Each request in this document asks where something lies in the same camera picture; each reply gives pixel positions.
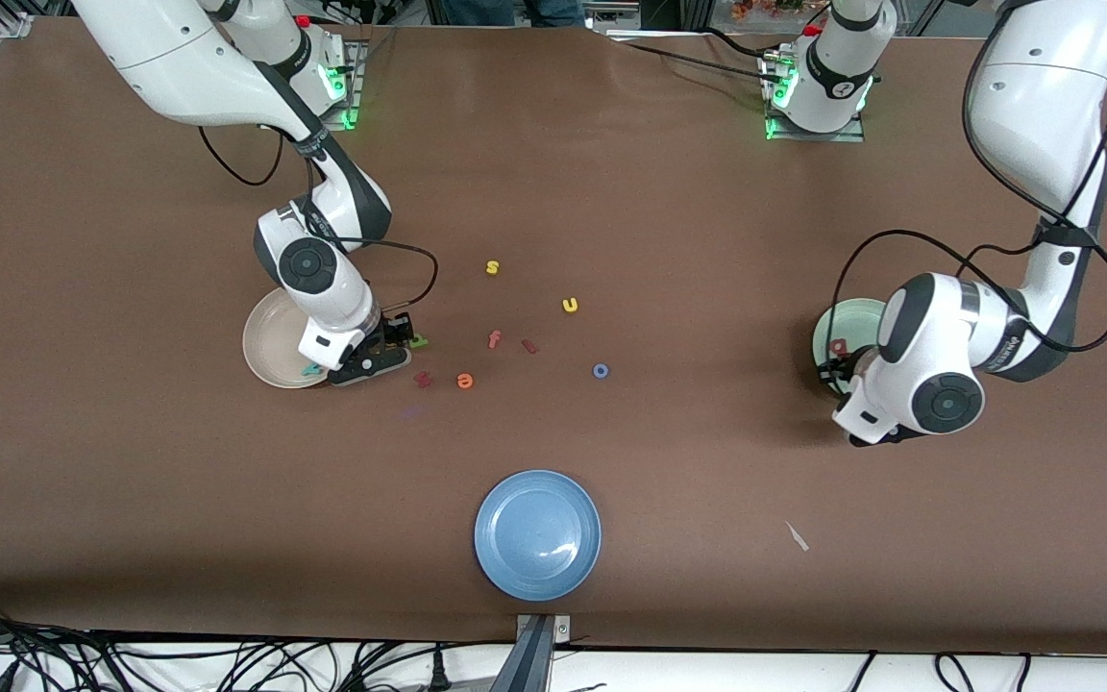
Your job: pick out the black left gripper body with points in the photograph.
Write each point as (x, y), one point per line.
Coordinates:
(846, 366)

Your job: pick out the beige plate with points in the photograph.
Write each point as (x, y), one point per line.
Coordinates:
(270, 336)

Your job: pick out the black power plug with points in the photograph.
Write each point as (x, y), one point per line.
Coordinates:
(438, 673)

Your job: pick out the orange decorative items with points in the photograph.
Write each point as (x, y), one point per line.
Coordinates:
(765, 8)

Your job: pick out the grey aluminium extrusion post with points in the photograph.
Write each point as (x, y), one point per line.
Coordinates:
(527, 663)

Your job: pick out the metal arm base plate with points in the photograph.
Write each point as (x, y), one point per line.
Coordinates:
(847, 136)
(347, 120)

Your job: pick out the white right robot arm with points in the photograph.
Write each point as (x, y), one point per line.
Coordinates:
(332, 298)

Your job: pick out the green plate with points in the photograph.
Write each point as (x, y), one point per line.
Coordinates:
(861, 322)

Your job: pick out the small metal bracket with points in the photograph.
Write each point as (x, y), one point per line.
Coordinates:
(561, 628)

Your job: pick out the blue plate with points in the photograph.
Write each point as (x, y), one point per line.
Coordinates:
(537, 535)

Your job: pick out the white paper scrap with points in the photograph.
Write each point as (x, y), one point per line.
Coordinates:
(797, 536)

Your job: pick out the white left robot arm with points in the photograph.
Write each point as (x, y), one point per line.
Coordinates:
(938, 336)

